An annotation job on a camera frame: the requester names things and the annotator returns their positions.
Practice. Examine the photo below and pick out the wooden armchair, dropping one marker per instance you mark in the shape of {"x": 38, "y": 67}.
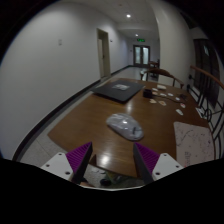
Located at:
{"x": 161, "y": 71}

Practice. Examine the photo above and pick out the glass double door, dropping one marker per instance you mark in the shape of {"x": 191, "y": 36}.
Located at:
{"x": 141, "y": 55}

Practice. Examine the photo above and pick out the small white card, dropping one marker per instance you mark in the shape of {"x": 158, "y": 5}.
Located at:
{"x": 182, "y": 105}
{"x": 170, "y": 94}
{"x": 152, "y": 101}
{"x": 162, "y": 103}
{"x": 177, "y": 98}
{"x": 155, "y": 89}
{"x": 161, "y": 87}

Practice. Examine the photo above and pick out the dark framed window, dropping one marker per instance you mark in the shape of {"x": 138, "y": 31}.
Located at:
{"x": 205, "y": 66}

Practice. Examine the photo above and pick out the white speckled mat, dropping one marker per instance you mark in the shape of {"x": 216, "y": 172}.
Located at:
{"x": 193, "y": 143}

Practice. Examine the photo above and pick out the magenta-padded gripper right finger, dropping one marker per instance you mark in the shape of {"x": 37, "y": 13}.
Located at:
{"x": 148, "y": 158}

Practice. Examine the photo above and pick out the black railing with wooden handrail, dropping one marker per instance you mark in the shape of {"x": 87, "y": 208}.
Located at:
{"x": 208, "y": 75}

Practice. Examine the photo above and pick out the small black box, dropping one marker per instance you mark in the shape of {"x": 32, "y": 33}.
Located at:
{"x": 147, "y": 93}

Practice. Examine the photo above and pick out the white side door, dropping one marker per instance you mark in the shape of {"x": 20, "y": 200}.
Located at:
{"x": 104, "y": 56}

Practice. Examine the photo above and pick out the green exit sign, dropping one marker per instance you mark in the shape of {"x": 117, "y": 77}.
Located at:
{"x": 141, "y": 40}

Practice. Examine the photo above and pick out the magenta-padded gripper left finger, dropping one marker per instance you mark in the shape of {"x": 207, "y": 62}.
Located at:
{"x": 78, "y": 156}

